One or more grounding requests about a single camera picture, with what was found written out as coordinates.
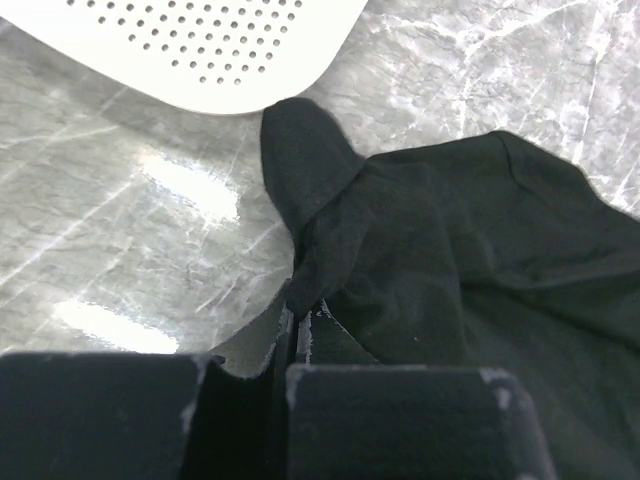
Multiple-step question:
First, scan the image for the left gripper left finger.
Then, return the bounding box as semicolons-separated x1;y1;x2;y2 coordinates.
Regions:
1;294;291;479

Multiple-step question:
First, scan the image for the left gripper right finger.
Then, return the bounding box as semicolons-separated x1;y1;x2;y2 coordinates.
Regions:
286;305;556;479

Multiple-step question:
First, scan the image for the black long sleeve shirt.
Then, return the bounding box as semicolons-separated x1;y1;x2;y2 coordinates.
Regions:
260;98;639;479

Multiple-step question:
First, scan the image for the white perforated plastic basket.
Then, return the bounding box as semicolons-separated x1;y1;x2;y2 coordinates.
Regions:
1;0;366;115

